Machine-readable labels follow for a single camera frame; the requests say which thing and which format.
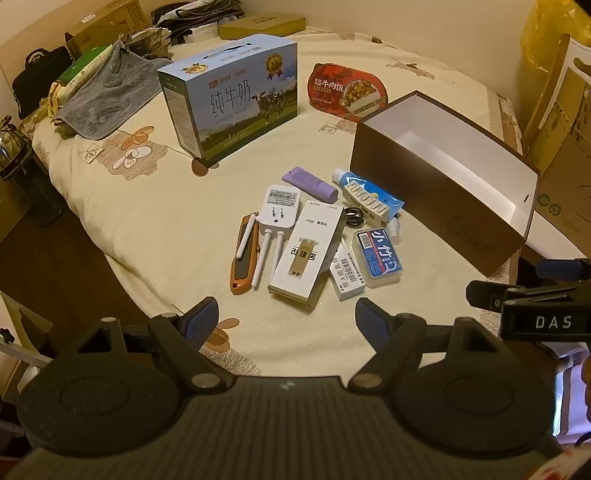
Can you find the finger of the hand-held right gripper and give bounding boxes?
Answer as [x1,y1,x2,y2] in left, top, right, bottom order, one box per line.
[465,278,509,311]
[538,259,591,281]

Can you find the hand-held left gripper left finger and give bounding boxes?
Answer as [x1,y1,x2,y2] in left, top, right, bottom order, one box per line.
[76,296,236,393]

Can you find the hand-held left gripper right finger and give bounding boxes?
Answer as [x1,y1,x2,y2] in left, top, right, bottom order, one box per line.
[348,298,502,393]

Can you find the small white medicine box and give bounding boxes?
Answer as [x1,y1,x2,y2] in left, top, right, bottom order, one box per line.
[329,242,366,302]

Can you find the orange utility knife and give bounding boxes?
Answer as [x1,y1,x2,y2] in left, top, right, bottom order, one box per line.
[229,211,264,296]

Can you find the blue tissue packet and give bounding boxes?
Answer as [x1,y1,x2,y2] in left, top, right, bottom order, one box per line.
[352,226,404,288]

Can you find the long white box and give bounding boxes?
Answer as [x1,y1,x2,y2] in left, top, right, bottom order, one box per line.
[268,199,345,309]

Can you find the black cable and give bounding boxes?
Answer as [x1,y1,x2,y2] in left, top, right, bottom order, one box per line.
[342,206,370,229]

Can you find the white clip strip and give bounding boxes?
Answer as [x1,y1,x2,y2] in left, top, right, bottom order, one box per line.
[341,181,392,226]

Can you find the blue toothpaste tube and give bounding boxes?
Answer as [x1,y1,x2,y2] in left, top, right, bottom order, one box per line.
[331,168,406,222]

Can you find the brown storage box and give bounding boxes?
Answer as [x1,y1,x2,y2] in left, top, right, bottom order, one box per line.
[349,91,540,277]

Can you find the purple tube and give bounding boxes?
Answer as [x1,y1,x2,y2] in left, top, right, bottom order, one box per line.
[282,166,339,203]

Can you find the white side table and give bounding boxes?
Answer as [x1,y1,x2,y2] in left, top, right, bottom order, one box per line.
[521,208,591,266]

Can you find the large cardboard box green logos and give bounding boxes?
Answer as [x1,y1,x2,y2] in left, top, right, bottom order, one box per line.
[526,34,591,241]

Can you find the white chair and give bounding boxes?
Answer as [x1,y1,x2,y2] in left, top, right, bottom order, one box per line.
[545,37,591,130]

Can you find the blue milk carton box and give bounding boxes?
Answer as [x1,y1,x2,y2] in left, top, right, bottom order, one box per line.
[157,34,300,168]

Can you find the red snack packet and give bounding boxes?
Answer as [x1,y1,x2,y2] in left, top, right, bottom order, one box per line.
[307,62,391,123]

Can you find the yellow plastic bag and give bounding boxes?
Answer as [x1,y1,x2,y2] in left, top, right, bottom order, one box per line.
[521,0,591,61]

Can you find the grey cloth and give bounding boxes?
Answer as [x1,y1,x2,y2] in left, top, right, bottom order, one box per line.
[55,34,174,139]

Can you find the metal kettle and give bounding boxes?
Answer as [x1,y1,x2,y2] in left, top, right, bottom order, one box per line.
[0,115,33,181]

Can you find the green and white box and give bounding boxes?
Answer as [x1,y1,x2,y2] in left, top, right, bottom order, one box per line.
[48,44,116,112]

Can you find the dark printed carton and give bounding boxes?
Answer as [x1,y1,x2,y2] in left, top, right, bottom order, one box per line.
[124,25,174,61]

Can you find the black bag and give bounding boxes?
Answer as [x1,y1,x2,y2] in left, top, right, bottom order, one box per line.
[11,46,75,118]

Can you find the flat yellow box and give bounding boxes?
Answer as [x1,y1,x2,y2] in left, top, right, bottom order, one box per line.
[218,17,307,41]

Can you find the brown cardboard box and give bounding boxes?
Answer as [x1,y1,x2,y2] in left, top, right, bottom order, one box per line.
[65,0,151,56]

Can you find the white rack frame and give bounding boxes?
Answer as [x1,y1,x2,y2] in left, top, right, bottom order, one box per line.
[0,291,54,398]

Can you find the dark strap bundle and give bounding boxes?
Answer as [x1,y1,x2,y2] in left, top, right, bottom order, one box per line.
[150,0,245,28]

